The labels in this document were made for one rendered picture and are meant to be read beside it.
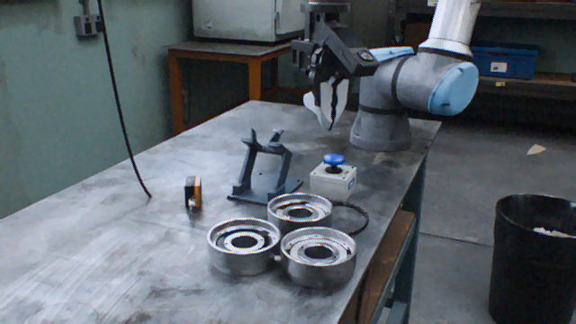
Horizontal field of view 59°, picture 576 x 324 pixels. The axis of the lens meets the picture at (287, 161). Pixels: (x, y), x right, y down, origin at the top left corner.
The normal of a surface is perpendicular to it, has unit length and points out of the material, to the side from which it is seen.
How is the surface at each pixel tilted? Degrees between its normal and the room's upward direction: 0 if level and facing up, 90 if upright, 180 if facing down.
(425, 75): 73
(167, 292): 0
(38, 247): 0
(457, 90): 97
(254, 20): 88
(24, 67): 90
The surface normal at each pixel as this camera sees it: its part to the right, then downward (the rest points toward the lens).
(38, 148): 0.92, 0.14
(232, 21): -0.39, 0.32
